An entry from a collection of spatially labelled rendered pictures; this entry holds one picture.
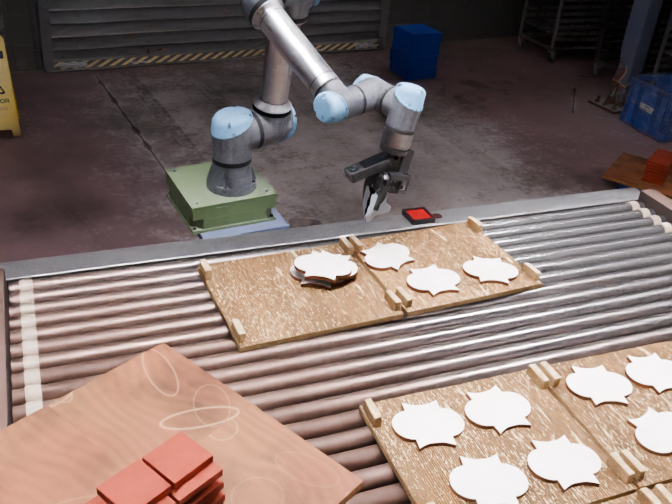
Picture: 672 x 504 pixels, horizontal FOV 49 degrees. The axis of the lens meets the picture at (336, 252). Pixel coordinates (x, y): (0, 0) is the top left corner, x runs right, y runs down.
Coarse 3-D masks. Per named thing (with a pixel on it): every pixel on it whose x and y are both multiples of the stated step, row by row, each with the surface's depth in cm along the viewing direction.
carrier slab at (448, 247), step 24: (360, 240) 206; (384, 240) 207; (408, 240) 208; (432, 240) 209; (456, 240) 210; (480, 240) 212; (408, 264) 197; (432, 264) 198; (456, 264) 199; (384, 288) 188; (408, 288) 187; (480, 288) 190; (504, 288) 191; (528, 288) 193; (408, 312) 178
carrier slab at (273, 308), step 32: (256, 256) 195; (288, 256) 196; (352, 256) 198; (224, 288) 181; (256, 288) 182; (288, 288) 183; (320, 288) 184; (352, 288) 185; (224, 320) 171; (256, 320) 171; (288, 320) 172; (320, 320) 172; (352, 320) 174; (384, 320) 176
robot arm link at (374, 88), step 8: (360, 80) 184; (368, 80) 183; (376, 80) 183; (368, 88) 179; (376, 88) 180; (384, 88) 180; (368, 96) 178; (376, 96) 180; (384, 96) 179; (368, 104) 179; (376, 104) 181; (368, 112) 182
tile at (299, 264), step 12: (312, 252) 190; (300, 264) 184; (312, 264) 185; (324, 264) 185; (336, 264) 186; (348, 264) 186; (312, 276) 181; (324, 276) 181; (336, 276) 182; (348, 276) 183
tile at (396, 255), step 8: (376, 248) 201; (384, 248) 201; (392, 248) 201; (400, 248) 202; (368, 256) 197; (376, 256) 197; (384, 256) 198; (392, 256) 198; (400, 256) 198; (408, 256) 200; (368, 264) 194; (376, 264) 194; (384, 264) 194; (392, 264) 194; (400, 264) 195
